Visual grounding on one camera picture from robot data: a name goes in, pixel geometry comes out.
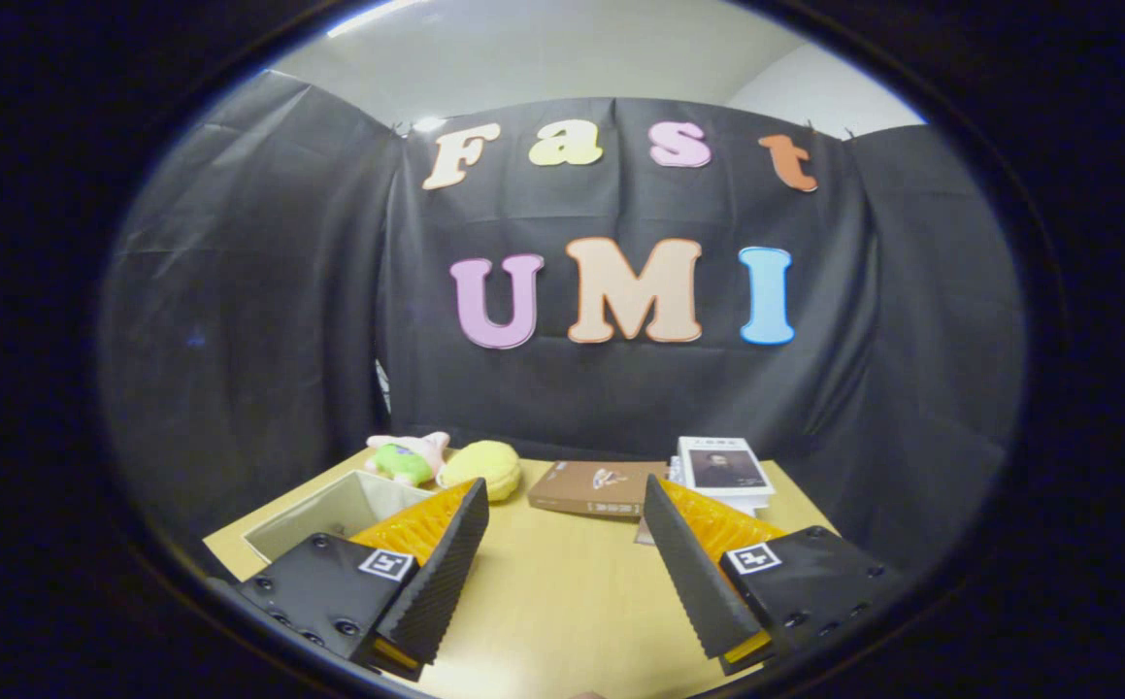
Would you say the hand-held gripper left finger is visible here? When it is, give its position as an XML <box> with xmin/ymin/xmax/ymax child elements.
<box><xmin>208</xmin><ymin>478</ymin><xmax>490</xmax><ymax>682</ymax></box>

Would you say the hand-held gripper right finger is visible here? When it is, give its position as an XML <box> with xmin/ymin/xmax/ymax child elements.
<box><xmin>642</xmin><ymin>474</ymin><xmax>912</xmax><ymax>678</ymax></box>

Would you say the pink and green plush toy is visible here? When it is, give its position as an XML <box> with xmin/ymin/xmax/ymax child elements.
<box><xmin>366</xmin><ymin>431</ymin><xmax>451</xmax><ymax>487</ymax></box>

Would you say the brown book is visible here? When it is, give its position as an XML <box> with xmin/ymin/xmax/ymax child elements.
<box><xmin>527</xmin><ymin>460</ymin><xmax>670</xmax><ymax>518</ymax></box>

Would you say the beige fabric storage box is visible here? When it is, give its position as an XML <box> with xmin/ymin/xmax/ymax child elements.
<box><xmin>243</xmin><ymin>470</ymin><xmax>439</xmax><ymax>565</ymax></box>

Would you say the white portrait cover book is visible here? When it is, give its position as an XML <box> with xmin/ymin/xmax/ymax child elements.
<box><xmin>669</xmin><ymin>436</ymin><xmax>777</xmax><ymax>517</ymax></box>

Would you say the yellow plush toy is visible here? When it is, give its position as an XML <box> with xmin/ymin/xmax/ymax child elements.
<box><xmin>438</xmin><ymin>440</ymin><xmax>523</xmax><ymax>503</ymax></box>

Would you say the black backdrop cloth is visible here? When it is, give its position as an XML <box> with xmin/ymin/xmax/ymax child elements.
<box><xmin>96</xmin><ymin>68</ymin><xmax>1029</xmax><ymax>583</ymax></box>

